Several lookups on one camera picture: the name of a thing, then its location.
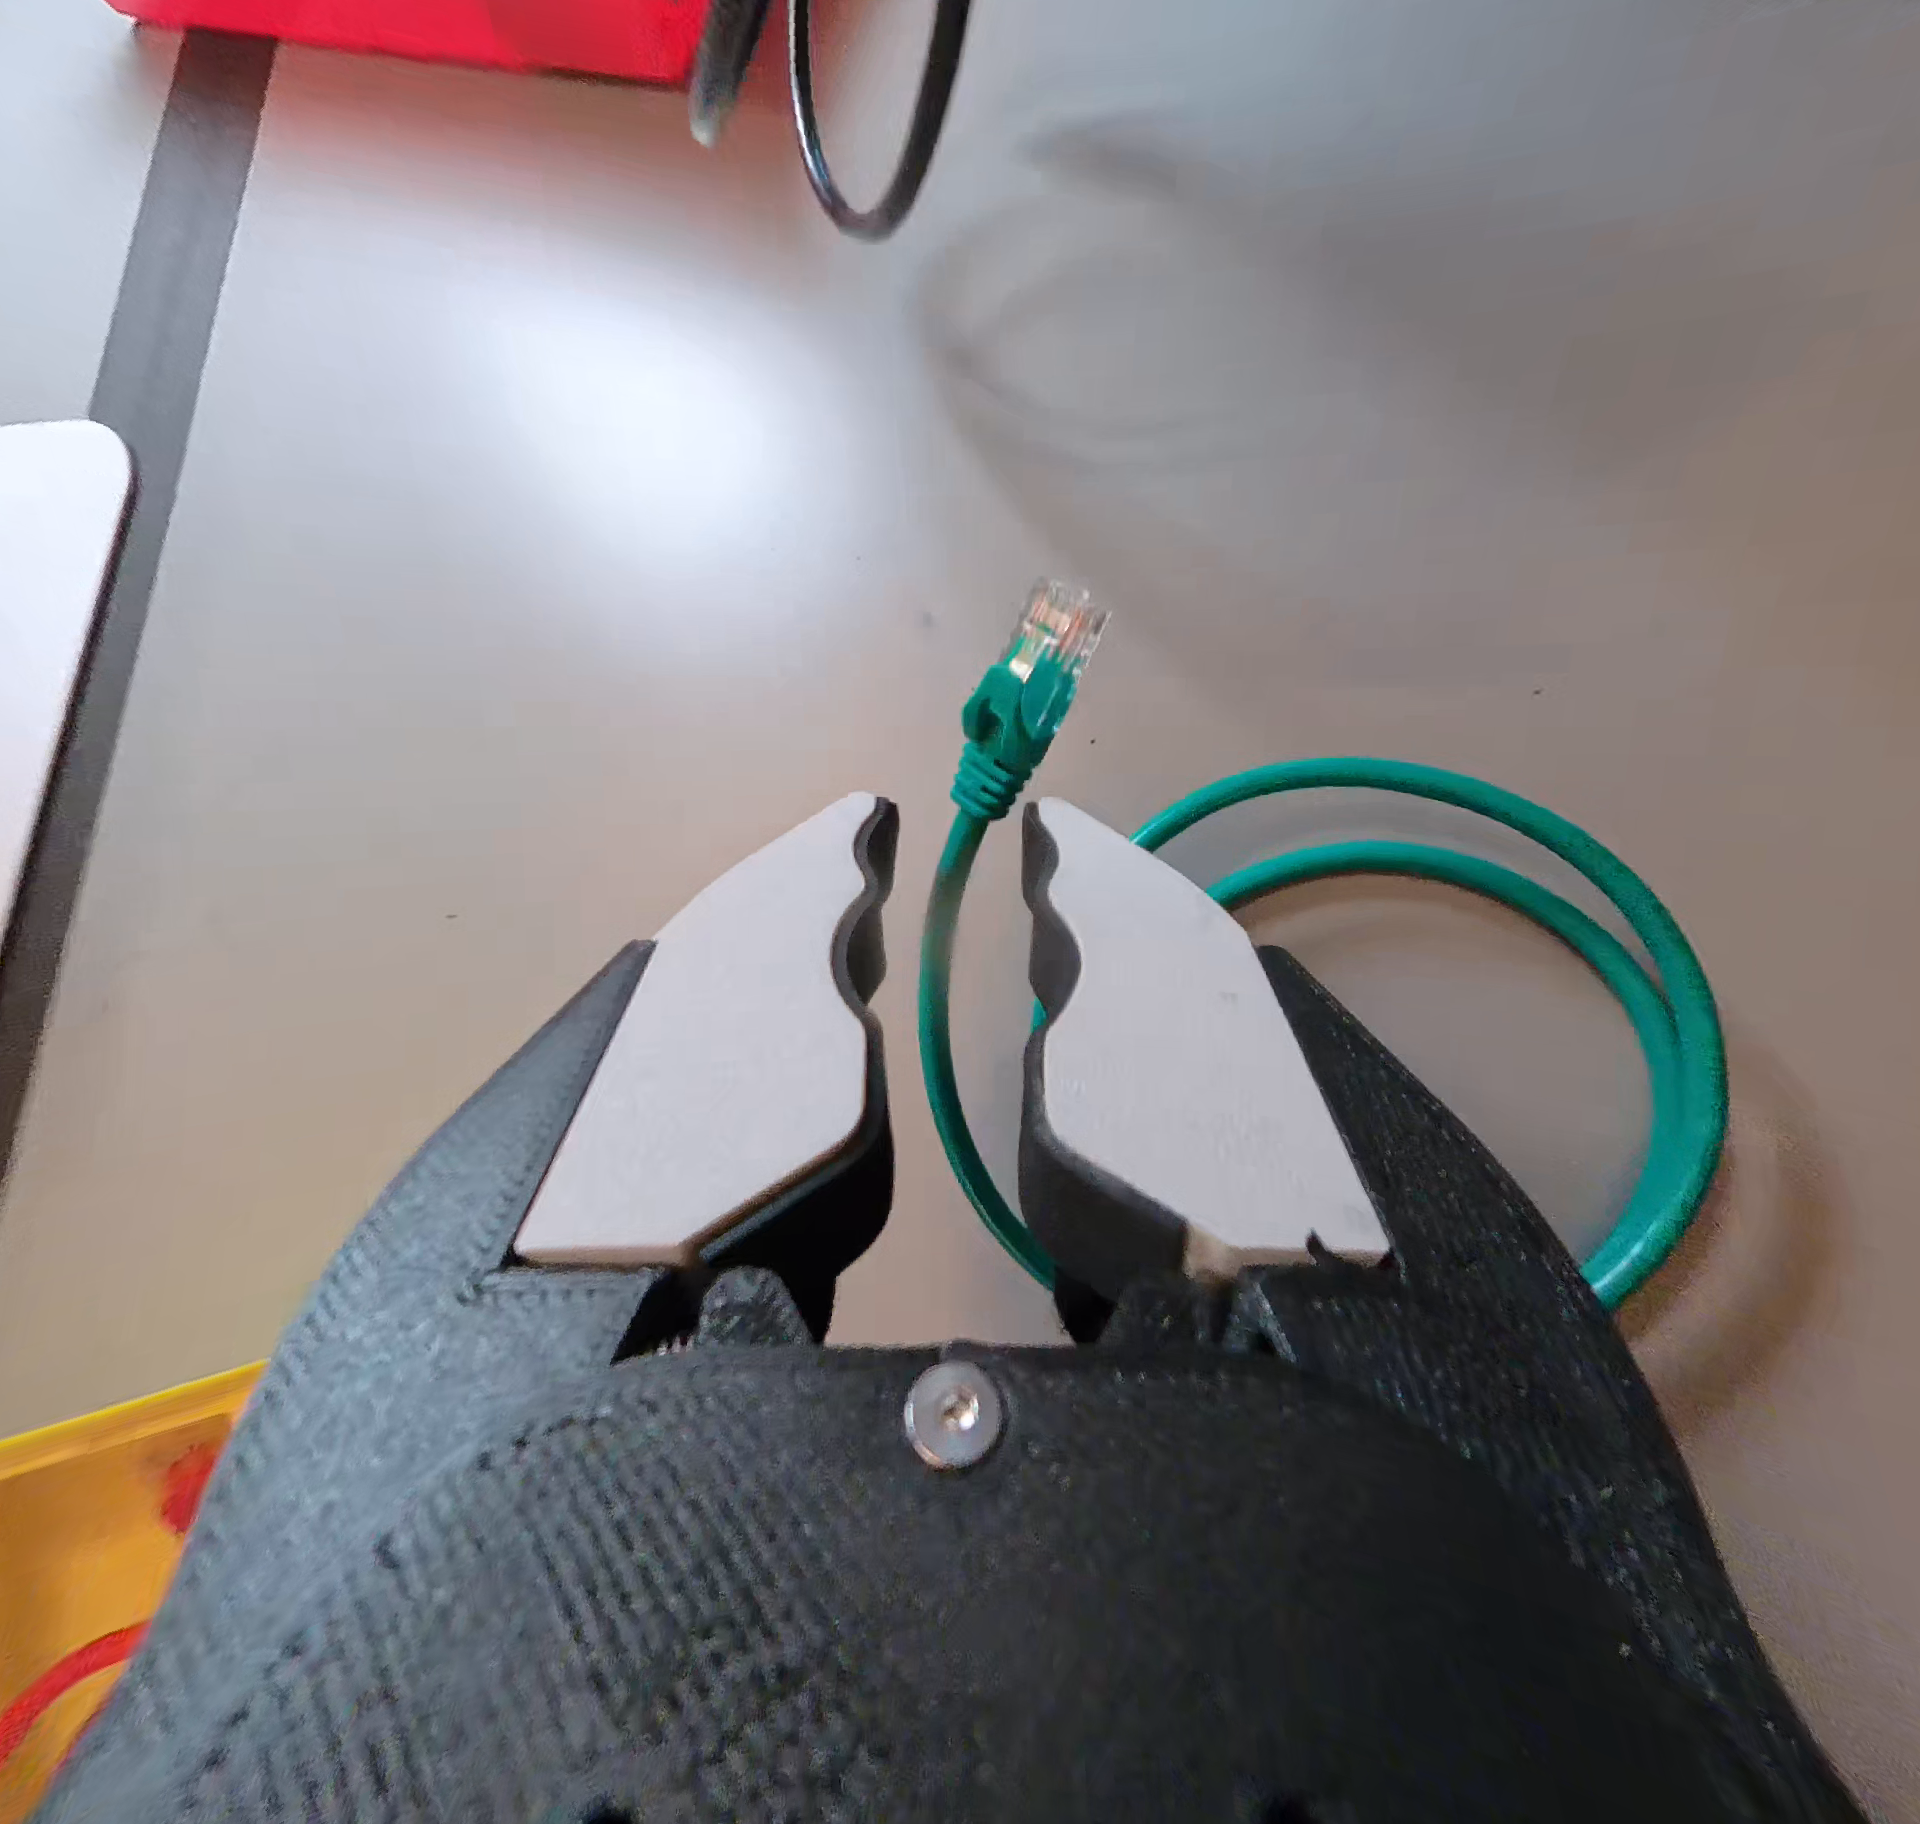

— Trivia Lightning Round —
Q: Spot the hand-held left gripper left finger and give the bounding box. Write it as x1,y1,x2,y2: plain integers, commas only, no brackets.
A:
511,792,903,1346

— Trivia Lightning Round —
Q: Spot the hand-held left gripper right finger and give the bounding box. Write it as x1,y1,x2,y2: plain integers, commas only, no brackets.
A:
1016,797,1395,1333

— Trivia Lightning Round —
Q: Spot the green ethernet cable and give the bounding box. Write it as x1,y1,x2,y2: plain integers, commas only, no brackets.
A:
918,579,1731,1316

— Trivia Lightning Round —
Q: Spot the yellow plastic bin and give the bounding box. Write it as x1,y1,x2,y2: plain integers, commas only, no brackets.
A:
0,1358,273,1824

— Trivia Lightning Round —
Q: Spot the black ethernet cable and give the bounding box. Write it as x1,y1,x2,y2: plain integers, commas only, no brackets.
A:
686,0,992,244

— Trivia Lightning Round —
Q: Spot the white rounded panel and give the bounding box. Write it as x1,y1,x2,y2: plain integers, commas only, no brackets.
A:
0,421,140,957

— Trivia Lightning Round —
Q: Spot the red ethernet cable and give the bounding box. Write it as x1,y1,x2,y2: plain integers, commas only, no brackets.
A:
0,1441,220,1775

